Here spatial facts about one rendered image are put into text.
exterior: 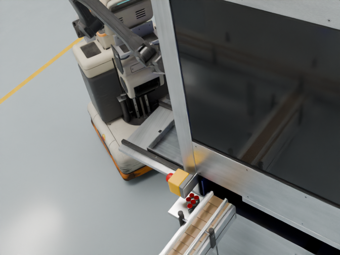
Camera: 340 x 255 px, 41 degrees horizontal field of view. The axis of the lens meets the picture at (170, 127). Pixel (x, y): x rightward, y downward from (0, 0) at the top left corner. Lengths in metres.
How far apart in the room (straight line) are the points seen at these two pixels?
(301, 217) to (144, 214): 1.50
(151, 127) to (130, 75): 0.51
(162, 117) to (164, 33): 0.90
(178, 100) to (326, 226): 0.61
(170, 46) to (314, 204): 0.65
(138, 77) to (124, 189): 0.85
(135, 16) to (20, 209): 1.55
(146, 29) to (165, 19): 1.13
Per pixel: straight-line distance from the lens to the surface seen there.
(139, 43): 1.80
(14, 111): 3.90
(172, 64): 1.36
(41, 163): 3.39
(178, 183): 1.69
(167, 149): 2.00
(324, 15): 1.00
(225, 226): 1.75
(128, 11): 2.32
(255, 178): 1.52
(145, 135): 2.08
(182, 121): 1.53
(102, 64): 2.75
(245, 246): 1.97
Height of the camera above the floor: 2.38
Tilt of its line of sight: 46 degrees down
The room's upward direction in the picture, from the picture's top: 12 degrees counter-clockwise
